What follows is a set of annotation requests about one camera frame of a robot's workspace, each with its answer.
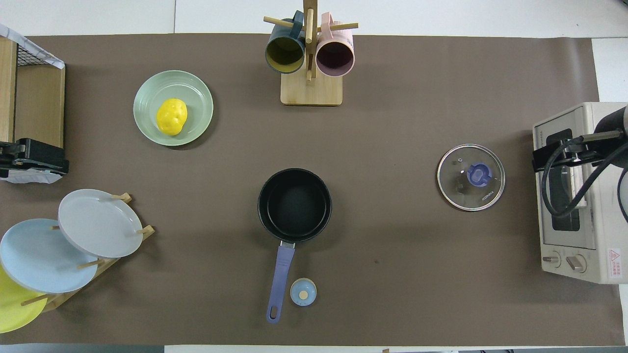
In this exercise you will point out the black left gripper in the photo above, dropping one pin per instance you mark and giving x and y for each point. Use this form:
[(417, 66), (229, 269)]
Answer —
[(7, 159)]

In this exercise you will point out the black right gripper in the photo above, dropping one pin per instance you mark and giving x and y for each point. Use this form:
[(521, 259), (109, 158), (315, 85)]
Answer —
[(584, 154)]

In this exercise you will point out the glass lid purple knob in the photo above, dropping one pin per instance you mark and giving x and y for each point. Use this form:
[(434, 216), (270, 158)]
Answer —
[(478, 174)]

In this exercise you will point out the yellow lemon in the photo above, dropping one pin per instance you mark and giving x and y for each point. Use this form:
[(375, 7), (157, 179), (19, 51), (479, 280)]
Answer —
[(171, 116)]

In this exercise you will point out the grey plate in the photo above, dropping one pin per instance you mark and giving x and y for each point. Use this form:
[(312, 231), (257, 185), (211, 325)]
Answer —
[(98, 223)]

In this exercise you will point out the light blue plate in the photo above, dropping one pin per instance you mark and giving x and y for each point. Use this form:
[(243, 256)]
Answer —
[(39, 260)]

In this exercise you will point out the wooden plate rack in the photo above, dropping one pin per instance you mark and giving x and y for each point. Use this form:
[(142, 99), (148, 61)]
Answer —
[(59, 300)]

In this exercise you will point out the yellow plate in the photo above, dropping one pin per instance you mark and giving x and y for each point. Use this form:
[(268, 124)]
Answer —
[(14, 314)]

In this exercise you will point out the mint green plate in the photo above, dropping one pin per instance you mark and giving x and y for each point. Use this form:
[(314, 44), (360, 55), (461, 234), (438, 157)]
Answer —
[(196, 93)]

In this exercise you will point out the white translucent plastic item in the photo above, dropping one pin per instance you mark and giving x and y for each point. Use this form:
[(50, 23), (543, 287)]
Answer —
[(29, 177)]

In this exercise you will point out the wooden shelf boards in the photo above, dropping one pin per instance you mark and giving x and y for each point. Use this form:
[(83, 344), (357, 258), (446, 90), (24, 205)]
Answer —
[(39, 98)]

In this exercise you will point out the beige toaster oven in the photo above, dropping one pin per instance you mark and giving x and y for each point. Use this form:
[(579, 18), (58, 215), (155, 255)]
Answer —
[(588, 245)]

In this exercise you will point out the white crumpled bag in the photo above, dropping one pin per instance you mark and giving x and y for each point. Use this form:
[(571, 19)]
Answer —
[(34, 49)]

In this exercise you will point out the brown table mat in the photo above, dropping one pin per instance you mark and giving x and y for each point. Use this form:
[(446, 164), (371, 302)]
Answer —
[(392, 245)]

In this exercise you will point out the pink ribbed mug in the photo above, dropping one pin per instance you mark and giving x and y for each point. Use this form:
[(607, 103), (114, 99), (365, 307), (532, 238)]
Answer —
[(335, 56)]

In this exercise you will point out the wooden mug tree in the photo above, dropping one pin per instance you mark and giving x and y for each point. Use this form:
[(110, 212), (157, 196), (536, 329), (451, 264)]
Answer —
[(311, 93)]

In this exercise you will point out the dark teal mug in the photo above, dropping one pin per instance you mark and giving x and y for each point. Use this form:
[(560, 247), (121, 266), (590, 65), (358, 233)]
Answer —
[(284, 54)]

